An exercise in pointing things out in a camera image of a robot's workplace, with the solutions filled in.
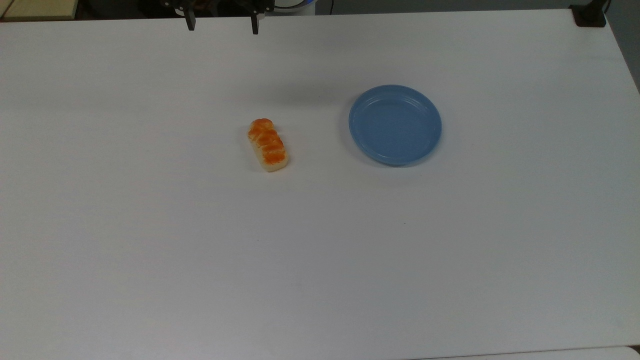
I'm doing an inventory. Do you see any orange glazed bread loaf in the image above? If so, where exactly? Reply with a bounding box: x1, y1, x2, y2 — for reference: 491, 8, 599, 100
247, 118, 289, 173

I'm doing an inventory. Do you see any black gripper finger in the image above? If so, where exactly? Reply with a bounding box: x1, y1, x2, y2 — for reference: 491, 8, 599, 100
161, 0, 197, 32
236, 0, 275, 36

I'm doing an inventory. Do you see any blue plastic plate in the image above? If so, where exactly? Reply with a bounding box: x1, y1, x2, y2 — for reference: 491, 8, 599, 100
348, 84, 443, 167

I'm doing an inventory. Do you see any black table clamp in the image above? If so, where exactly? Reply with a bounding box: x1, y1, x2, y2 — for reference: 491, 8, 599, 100
570, 0, 612, 28

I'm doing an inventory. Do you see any beige board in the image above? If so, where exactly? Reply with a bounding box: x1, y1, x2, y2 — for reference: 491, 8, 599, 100
0, 0, 80, 22

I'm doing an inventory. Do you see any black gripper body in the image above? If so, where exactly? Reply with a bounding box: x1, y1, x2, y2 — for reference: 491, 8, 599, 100
196, 0, 250, 11

